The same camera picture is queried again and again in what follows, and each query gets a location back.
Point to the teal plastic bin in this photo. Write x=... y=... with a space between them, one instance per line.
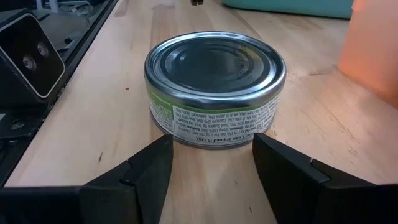
x=280 y=7

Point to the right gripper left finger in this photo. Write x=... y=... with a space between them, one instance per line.
x=124 y=199

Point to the orange translucent container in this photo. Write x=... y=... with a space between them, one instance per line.
x=373 y=46

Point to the silver tin can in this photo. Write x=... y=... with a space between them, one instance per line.
x=214 y=77

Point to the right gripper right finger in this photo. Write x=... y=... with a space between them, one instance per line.
x=311 y=199

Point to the black camera white rim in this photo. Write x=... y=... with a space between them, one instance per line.
x=28 y=62

